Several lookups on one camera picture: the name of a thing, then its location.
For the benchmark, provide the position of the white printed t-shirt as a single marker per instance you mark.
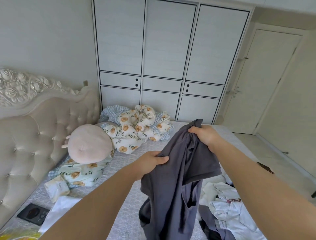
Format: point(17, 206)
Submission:
point(237, 207)

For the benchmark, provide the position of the white packet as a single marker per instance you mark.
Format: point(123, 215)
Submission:
point(57, 188)

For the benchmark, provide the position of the white garment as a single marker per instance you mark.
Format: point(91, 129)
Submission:
point(59, 212)

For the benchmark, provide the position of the floral pillow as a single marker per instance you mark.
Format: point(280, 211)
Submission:
point(81, 175)

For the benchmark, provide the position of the floral bunched quilt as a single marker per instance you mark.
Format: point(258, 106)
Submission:
point(111, 112)

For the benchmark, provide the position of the black phone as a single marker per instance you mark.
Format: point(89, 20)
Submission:
point(33, 214)

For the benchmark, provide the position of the yellow packet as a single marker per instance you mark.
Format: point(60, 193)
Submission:
point(19, 233)

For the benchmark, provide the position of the person's left hand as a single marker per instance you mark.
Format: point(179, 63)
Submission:
point(148, 163)

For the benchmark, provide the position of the person's right forearm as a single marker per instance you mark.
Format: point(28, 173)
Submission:
point(271, 193)

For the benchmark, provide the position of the white wardrobe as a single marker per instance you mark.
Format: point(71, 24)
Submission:
point(168, 54)

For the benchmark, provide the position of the person's left forearm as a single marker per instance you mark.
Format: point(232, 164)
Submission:
point(94, 207)

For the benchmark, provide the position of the dark purple patterned garment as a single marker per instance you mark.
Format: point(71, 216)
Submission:
point(265, 168)

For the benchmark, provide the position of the bed with grey patterned sheet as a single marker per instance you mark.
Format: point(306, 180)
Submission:
point(123, 168)

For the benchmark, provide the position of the beige tufted headboard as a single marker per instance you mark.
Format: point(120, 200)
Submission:
point(29, 138)

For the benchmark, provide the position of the pink plush pillow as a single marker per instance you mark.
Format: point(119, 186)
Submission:
point(89, 143)

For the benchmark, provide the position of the white door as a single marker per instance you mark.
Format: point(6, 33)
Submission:
point(264, 79)

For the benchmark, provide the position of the person's right hand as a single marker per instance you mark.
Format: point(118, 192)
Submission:
point(207, 136)

